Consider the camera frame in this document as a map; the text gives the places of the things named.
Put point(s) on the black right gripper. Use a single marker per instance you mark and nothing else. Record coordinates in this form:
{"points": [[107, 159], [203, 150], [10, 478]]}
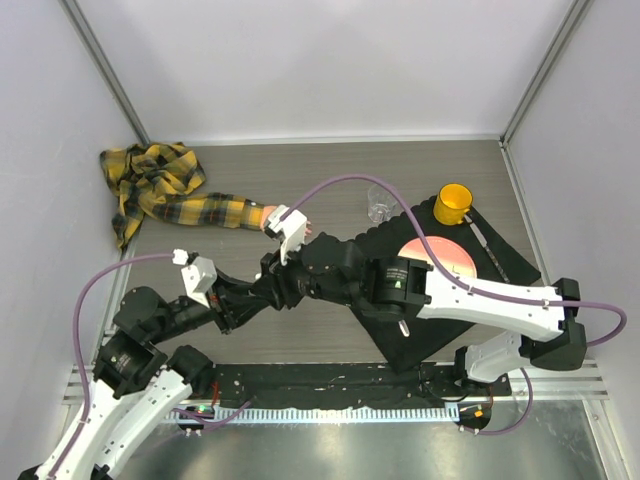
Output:
{"points": [[275, 281]]}

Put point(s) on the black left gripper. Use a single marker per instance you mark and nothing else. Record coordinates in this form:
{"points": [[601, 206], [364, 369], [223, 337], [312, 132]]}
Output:
{"points": [[232, 302]]}

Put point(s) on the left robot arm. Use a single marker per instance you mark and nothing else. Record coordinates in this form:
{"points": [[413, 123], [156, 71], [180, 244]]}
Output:
{"points": [[134, 386]]}

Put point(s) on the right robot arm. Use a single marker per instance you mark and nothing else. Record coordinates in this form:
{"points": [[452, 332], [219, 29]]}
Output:
{"points": [[411, 309]]}

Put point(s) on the mannequin hand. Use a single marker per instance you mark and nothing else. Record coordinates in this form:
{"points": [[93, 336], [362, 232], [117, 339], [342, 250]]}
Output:
{"points": [[267, 212]]}

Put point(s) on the silver fork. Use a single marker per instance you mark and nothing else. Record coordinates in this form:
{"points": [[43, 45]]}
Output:
{"points": [[404, 328]]}

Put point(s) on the clear plastic cup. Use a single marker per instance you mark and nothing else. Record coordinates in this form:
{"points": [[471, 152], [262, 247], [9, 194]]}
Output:
{"points": [[382, 205]]}

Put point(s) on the black scalloped placemat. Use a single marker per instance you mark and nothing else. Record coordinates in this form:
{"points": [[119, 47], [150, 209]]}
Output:
{"points": [[428, 337]]}

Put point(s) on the yellow plaid shirt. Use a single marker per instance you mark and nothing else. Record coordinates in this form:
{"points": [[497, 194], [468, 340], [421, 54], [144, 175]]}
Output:
{"points": [[162, 181]]}

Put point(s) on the pink cream plate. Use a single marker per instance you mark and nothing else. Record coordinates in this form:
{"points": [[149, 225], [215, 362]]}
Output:
{"points": [[453, 257]]}

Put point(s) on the yellow mug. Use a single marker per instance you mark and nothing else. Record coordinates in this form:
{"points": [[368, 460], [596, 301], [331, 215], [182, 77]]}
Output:
{"points": [[452, 203]]}

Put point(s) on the silver knife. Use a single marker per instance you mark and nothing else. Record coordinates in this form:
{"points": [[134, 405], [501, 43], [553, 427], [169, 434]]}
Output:
{"points": [[485, 245]]}

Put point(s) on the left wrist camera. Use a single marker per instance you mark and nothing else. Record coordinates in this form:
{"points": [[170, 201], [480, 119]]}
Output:
{"points": [[198, 274]]}

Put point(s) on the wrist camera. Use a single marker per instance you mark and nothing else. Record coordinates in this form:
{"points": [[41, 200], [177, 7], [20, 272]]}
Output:
{"points": [[198, 274], [289, 228]]}

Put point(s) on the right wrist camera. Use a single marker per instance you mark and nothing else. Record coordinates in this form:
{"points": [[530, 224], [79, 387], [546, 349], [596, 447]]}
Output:
{"points": [[289, 228]]}

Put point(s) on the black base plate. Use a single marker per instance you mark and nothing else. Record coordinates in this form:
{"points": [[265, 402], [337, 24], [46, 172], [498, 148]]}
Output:
{"points": [[339, 386]]}

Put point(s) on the white cable duct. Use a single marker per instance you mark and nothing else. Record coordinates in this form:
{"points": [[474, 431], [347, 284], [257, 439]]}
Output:
{"points": [[254, 416]]}

